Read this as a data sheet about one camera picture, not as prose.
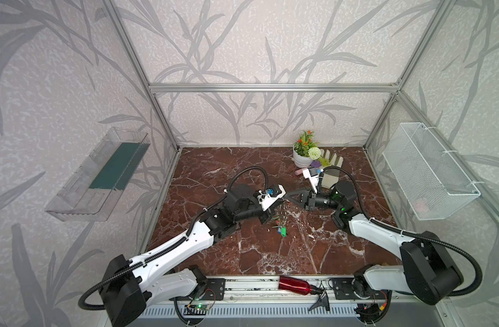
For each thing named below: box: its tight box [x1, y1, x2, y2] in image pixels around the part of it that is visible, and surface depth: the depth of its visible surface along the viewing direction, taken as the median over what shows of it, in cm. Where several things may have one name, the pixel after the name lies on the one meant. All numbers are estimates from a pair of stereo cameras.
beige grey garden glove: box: [320, 148, 344, 189], surface depth 114 cm
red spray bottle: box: [278, 275, 324, 296], surface depth 73 cm
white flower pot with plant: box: [292, 129, 322, 169], surface depth 104 cm
